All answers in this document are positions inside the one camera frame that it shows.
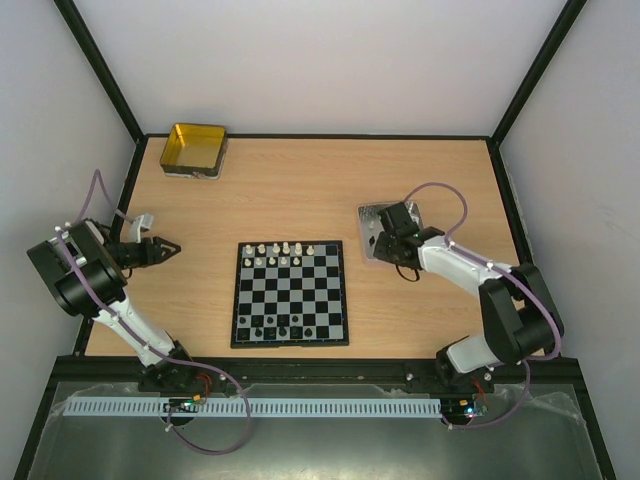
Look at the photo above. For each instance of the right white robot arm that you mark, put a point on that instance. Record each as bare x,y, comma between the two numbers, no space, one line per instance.
519,317

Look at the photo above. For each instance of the pink tin with chess pieces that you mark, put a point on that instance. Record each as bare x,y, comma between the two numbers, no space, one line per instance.
370,226

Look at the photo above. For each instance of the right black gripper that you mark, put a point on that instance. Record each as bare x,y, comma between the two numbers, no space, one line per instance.
388,243

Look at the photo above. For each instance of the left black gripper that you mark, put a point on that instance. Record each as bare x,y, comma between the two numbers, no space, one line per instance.
157,251

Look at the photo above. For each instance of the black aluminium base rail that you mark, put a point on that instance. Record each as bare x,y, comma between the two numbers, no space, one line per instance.
409,375

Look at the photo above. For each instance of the gold open tin lid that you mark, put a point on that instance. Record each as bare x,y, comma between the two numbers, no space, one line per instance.
194,151

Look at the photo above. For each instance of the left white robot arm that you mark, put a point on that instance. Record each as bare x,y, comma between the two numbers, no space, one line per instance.
84,271

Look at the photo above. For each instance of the black cage frame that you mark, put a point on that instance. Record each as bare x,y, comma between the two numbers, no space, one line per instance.
320,135

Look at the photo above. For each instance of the white slotted cable duct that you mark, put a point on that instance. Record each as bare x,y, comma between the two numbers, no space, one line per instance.
257,408

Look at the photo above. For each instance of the black and silver chessboard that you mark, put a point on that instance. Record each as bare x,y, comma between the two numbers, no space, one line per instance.
290,293

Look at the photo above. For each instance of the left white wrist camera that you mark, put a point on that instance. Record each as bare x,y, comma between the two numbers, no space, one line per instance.
140,225

